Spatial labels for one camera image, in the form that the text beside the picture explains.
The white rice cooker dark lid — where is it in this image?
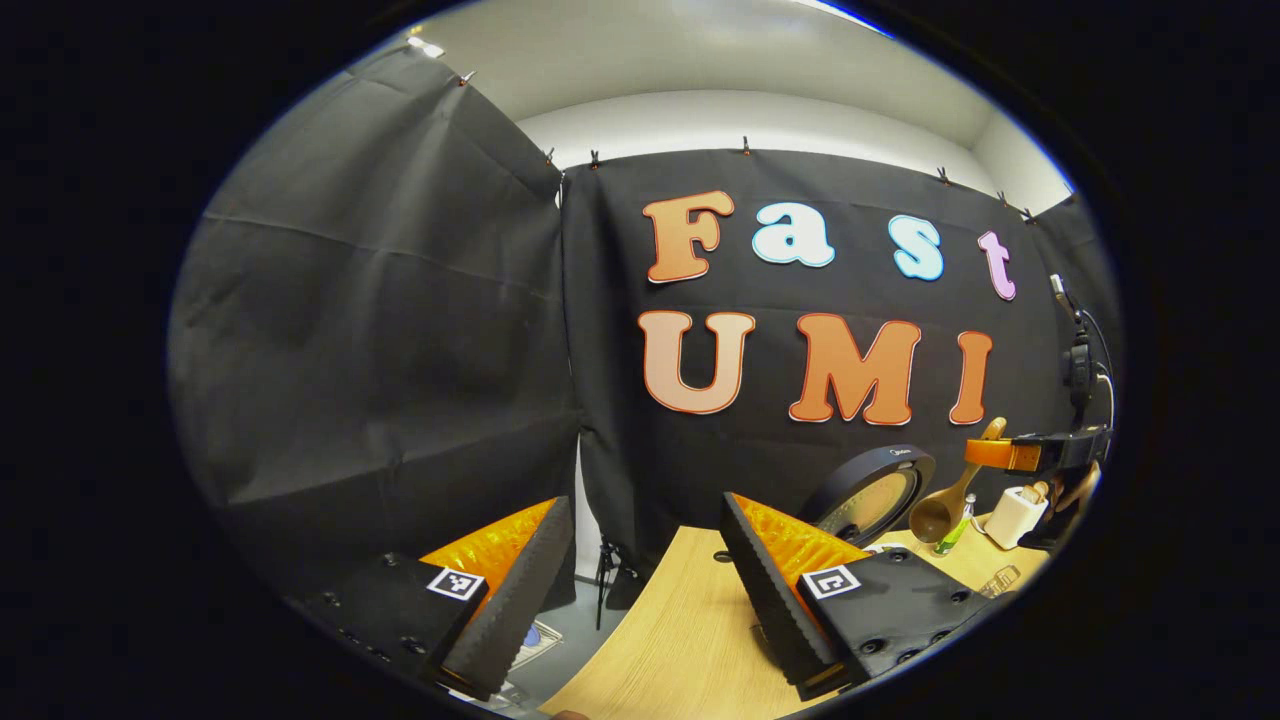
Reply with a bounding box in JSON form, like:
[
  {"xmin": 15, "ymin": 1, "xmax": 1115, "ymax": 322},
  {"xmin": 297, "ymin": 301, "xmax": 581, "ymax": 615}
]
[{"xmin": 800, "ymin": 445, "xmax": 938, "ymax": 553}]

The green drink bottle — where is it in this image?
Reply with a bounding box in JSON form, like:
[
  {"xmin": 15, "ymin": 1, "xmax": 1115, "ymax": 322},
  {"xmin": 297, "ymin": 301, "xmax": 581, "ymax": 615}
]
[{"xmin": 933, "ymin": 493, "xmax": 977, "ymax": 557}]

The wooden spoon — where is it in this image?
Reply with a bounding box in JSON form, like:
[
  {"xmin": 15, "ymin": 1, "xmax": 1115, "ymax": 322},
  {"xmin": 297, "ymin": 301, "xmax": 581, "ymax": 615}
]
[{"xmin": 908, "ymin": 418, "xmax": 1009, "ymax": 546}]

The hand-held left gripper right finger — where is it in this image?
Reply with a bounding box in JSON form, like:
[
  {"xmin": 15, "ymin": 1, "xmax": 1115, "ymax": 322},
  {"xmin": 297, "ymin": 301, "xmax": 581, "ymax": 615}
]
[{"xmin": 719, "ymin": 491, "xmax": 1002, "ymax": 702}]

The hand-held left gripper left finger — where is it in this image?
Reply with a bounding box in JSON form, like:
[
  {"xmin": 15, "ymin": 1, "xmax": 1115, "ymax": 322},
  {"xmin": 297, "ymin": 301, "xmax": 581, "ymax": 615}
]
[{"xmin": 285, "ymin": 496, "xmax": 576, "ymax": 702}]

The black backdrop cloth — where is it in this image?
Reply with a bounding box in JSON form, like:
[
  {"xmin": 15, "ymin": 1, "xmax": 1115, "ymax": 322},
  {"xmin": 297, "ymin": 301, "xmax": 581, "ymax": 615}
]
[{"xmin": 168, "ymin": 45, "xmax": 1123, "ymax": 641}]

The white toaster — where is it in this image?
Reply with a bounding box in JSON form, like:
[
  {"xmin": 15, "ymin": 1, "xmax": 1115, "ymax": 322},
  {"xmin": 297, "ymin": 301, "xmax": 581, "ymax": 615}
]
[{"xmin": 985, "ymin": 484, "xmax": 1051, "ymax": 551}]

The black tripod stand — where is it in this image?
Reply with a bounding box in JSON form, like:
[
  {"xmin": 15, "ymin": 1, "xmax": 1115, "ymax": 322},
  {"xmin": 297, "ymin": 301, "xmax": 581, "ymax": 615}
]
[{"xmin": 596, "ymin": 540, "xmax": 642, "ymax": 631}]

